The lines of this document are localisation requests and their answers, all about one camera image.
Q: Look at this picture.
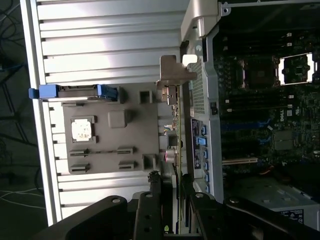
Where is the green motherboard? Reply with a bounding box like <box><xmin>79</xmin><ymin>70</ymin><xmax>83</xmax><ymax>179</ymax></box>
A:
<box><xmin>214</xmin><ymin>32</ymin><xmax>320</xmax><ymax>181</ymax></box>

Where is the grey chipset heatsink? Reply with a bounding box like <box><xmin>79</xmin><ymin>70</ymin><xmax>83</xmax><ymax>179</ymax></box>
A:
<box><xmin>273</xmin><ymin>129</ymin><xmax>295</xmax><ymax>151</ymax></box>

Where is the blue slot clip row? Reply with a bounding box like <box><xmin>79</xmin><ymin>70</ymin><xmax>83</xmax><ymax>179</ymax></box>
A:
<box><xmin>196</xmin><ymin>124</ymin><xmax>211</xmax><ymax>194</ymax></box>

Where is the white floor cable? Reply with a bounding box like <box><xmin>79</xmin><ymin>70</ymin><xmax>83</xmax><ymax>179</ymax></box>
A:
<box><xmin>0</xmin><ymin>188</ymin><xmax>46</xmax><ymax>210</ymax></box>

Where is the silver CPU chip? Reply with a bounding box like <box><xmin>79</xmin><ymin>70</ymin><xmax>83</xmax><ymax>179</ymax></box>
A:
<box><xmin>71</xmin><ymin>119</ymin><xmax>93</xmax><ymax>143</ymax></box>

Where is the open grey PC case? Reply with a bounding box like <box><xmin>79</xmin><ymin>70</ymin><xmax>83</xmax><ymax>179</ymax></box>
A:
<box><xmin>179</xmin><ymin>0</ymin><xmax>320</xmax><ymax>233</ymax></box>

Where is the open metal socket cover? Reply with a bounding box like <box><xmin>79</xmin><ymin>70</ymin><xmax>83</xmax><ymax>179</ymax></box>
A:
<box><xmin>278</xmin><ymin>51</ymin><xmax>315</xmax><ymax>86</ymax></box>

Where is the grey power supply unit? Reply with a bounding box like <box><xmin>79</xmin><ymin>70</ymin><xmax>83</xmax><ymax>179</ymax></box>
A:
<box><xmin>224</xmin><ymin>177</ymin><xmax>320</xmax><ymax>226</ymax></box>

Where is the blue expansion slot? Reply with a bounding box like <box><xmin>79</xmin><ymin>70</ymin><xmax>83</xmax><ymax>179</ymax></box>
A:
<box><xmin>221</xmin><ymin>119</ymin><xmax>273</xmax><ymax>131</ymax></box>

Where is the hard disk in blue carrier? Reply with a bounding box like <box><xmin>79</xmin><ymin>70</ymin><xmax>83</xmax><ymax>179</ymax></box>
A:
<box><xmin>28</xmin><ymin>84</ymin><xmax>118</xmax><ymax>103</ymax></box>

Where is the CPU socket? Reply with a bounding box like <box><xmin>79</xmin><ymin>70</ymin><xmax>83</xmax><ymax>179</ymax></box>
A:
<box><xmin>236</xmin><ymin>58</ymin><xmax>275</xmax><ymax>89</ymax></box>

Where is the grey printed parts rack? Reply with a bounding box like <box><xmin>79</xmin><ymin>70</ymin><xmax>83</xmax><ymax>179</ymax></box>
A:
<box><xmin>61</xmin><ymin>86</ymin><xmax>161</xmax><ymax>176</ymax></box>

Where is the black expansion slot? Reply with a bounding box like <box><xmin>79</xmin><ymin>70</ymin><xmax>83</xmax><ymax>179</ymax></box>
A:
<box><xmin>222</xmin><ymin>139</ymin><xmax>261</xmax><ymax>156</ymax></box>

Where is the beige expansion slot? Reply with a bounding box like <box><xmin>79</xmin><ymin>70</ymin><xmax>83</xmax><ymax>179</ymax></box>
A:
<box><xmin>221</xmin><ymin>157</ymin><xmax>259</xmax><ymax>166</ymax></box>

